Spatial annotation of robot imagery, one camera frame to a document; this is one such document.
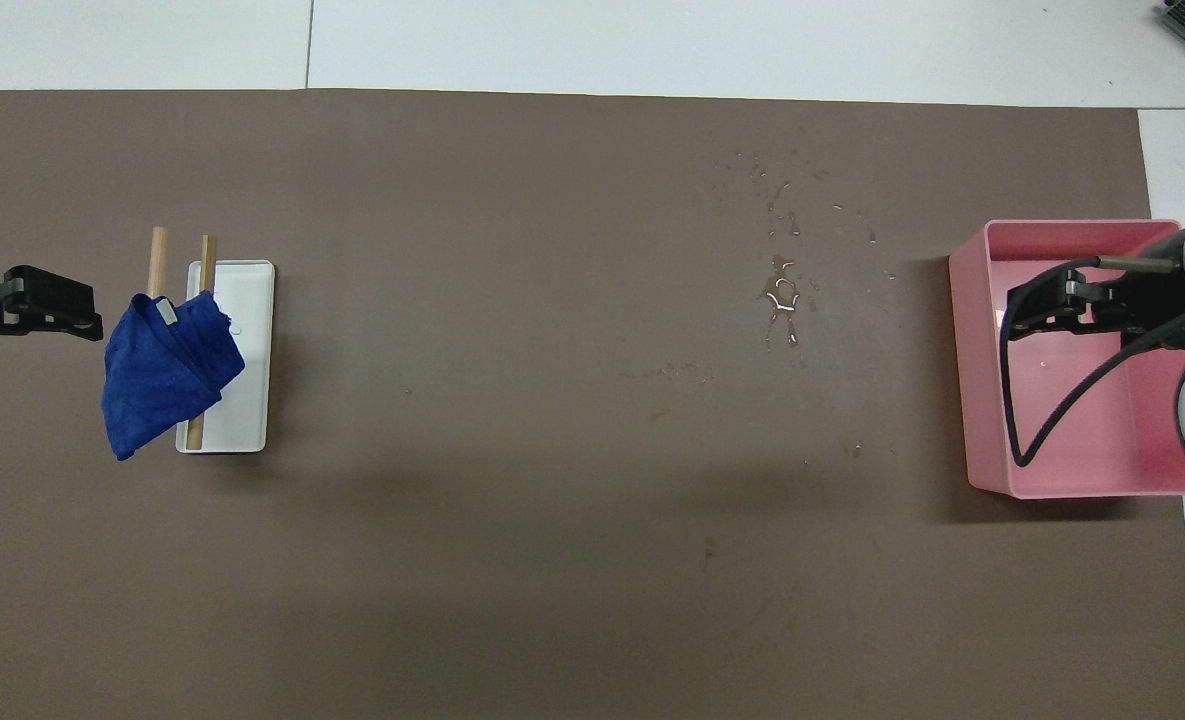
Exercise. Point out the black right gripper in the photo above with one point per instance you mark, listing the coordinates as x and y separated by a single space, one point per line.
1147 305

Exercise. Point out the blue towel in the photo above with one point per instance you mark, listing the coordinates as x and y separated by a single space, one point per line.
162 370

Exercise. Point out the white towel rack wooden bars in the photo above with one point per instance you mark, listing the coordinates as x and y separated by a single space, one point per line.
242 360

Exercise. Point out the spilled water puddle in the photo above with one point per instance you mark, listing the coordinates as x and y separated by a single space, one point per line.
782 295

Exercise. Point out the pink plastic bin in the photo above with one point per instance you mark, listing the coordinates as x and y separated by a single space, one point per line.
1082 420

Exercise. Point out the brown table mat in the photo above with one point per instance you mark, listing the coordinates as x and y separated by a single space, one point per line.
552 450

